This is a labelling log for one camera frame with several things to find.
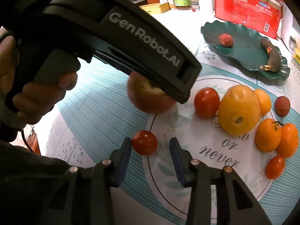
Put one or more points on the printed teal white tablecloth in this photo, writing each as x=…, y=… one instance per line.
x=93, y=103

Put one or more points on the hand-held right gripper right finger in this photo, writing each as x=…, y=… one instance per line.
x=176, y=161

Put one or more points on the person's left hand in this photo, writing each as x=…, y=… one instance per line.
x=39, y=98

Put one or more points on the large red tomato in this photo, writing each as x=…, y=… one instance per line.
x=206, y=102

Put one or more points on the yellow tissue box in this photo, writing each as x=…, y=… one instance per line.
x=296, y=58

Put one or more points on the small clear jar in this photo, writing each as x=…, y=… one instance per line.
x=194, y=4

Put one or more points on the white orange can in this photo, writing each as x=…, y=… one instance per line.
x=170, y=1

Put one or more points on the oval orange-red tomato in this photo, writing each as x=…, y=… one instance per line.
x=275, y=167

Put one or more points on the red apple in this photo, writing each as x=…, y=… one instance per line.
x=145, y=100

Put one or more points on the red lychee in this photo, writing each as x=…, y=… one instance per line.
x=282, y=106
x=226, y=40

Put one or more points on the blackened banana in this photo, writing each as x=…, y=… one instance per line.
x=271, y=55

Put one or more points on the large yellow orange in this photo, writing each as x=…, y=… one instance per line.
x=239, y=111

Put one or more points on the yellow flat box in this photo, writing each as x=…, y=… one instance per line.
x=155, y=7

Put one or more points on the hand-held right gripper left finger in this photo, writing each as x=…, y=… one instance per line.
x=124, y=160

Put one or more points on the white storage box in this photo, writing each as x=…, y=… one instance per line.
x=290, y=28

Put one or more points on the small round red tomato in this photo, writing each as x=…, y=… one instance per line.
x=144, y=142

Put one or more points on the dark green wavy plate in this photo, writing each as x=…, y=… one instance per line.
x=246, y=49

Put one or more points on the small orange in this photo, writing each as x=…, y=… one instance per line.
x=268, y=134
x=287, y=140
x=264, y=101

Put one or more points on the red jar package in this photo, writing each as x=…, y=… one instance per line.
x=248, y=8

